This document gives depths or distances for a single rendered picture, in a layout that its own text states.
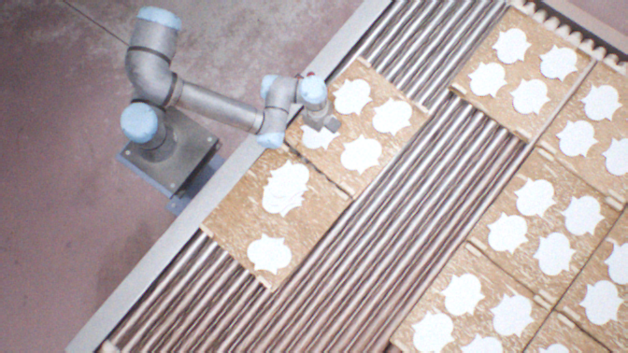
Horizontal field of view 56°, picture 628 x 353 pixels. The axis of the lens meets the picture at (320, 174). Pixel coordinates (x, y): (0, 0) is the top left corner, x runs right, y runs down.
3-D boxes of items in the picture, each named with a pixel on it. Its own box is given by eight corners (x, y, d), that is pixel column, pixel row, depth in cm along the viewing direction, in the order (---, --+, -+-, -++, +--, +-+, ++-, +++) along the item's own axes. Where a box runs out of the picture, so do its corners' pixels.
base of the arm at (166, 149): (128, 148, 210) (118, 139, 200) (153, 115, 213) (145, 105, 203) (162, 170, 207) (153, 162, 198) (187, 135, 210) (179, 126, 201)
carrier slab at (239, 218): (198, 226, 204) (197, 225, 203) (277, 139, 211) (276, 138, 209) (273, 292, 197) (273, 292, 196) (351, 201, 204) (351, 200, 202)
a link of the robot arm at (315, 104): (299, 71, 171) (328, 76, 170) (303, 86, 182) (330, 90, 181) (294, 96, 169) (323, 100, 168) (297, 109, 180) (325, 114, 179)
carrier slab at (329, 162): (281, 137, 211) (280, 135, 209) (357, 58, 217) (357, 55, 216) (354, 200, 204) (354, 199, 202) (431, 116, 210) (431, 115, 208)
